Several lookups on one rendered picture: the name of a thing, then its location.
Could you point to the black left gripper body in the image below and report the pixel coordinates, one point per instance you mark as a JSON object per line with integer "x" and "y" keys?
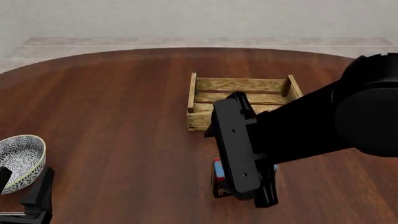
{"x": 37, "y": 218}

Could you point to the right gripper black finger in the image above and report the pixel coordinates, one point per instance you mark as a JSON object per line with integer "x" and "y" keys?
{"x": 209, "y": 129}
{"x": 266, "y": 186}

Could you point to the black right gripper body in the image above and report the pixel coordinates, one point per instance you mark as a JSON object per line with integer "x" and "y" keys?
{"x": 236, "y": 144}

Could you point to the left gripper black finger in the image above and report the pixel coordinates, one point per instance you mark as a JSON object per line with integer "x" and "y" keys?
{"x": 3, "y": 177}
{"x": 38, "y": 189}

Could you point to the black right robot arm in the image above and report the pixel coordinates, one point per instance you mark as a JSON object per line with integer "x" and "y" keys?
{"x": 326, "y": 121}

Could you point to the wooden slat tray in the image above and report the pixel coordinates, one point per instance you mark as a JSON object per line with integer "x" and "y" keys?
{"x": 202, "y": 112}

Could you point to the chocolate pudding box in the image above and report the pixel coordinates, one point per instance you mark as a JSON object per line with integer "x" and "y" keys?
{"x": 220, "y": 179}

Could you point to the patterned black and white bowl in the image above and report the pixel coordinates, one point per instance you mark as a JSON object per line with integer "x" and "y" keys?
{"x": 23, "y": 158}

